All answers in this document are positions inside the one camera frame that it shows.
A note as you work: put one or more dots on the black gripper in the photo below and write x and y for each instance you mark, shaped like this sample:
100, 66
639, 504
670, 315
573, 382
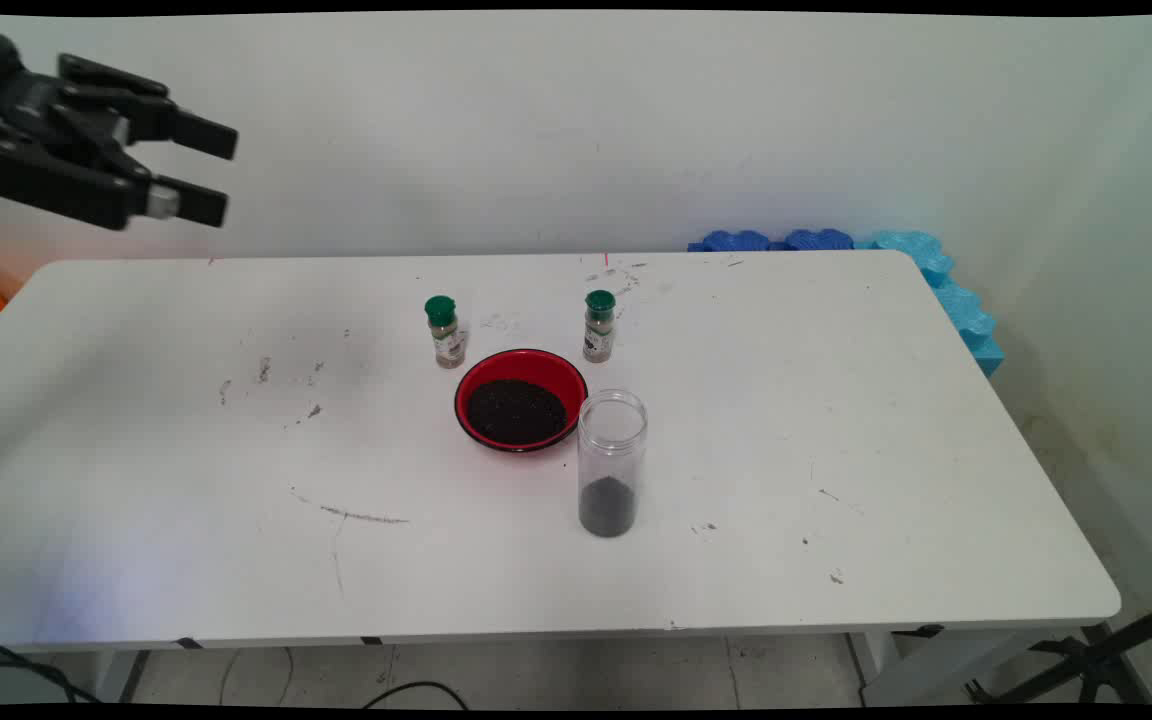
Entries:
6, 95

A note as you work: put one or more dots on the clear plastic jar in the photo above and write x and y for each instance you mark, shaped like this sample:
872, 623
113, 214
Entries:
612, 470

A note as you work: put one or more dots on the spice bottle with green cap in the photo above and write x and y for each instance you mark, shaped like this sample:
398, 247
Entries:
598, 335
448, 342

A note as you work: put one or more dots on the red bowl with black seeds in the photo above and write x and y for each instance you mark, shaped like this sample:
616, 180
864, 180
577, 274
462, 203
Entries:
516, 412

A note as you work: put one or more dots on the white table leg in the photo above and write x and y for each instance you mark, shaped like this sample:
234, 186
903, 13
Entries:
114, 675

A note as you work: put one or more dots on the dark blue foam mat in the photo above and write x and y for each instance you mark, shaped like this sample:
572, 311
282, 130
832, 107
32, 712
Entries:
818, 239
736, 241

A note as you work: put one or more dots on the light blue foam mat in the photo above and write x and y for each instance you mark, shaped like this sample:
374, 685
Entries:
956, 300

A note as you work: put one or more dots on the black tripod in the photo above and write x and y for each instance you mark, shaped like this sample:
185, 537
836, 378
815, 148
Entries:
1096, 660

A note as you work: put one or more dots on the white table leg frame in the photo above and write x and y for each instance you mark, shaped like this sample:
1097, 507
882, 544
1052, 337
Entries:
876, 662

